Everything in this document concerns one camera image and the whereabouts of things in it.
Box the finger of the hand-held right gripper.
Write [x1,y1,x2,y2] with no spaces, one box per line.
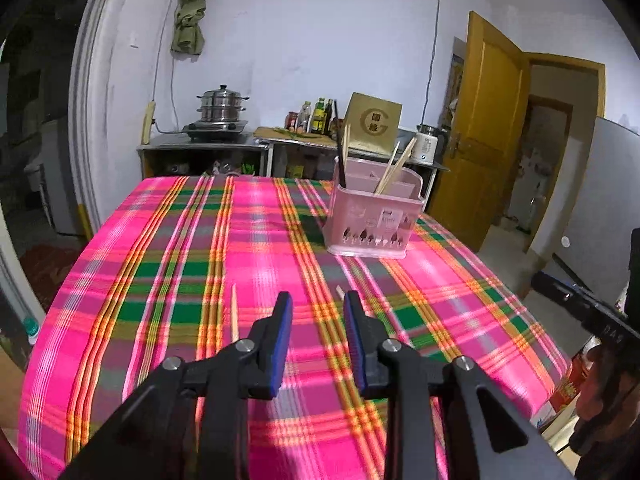
[531,272,598,313]

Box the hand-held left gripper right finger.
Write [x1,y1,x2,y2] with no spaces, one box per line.
[342,290,576,480]

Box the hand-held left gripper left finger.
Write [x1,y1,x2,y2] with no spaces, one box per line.
[57,291,294,480]

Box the pink plastic utensil basket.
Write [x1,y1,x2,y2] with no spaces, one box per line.
[327,156,425,260]

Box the person's right hand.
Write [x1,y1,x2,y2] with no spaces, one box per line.
[570,345,640,456]

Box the red carton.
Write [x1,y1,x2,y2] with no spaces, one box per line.
[550,355,593,413]

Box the pink plaid tablecloth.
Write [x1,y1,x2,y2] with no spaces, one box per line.
[17,175,573,480]

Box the yellow wooden door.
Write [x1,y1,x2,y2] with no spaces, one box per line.
[429,11,531,253]

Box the small side table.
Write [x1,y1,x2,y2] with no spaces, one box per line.
[252,127,342,179]

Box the white electric kettle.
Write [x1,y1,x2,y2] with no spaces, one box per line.
[416,124,448,165]

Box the metal kitchen counter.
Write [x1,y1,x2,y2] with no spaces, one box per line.
[137,132,271,179]

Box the steel gas stove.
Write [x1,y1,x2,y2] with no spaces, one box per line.
[182,119,249,142]

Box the brown cardboard box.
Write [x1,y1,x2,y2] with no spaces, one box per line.
[345,92,403,156]

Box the steel steamer pot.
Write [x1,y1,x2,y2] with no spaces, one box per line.
[196,85,249,123]

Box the yellowed power strip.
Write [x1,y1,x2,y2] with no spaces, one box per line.
[141,101,156,146]

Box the hanging green cloth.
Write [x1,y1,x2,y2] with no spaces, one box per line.
[171,0,216,56]

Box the black wall cable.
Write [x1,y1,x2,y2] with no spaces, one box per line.
[151,0,182,133]
[422,0,442,126]

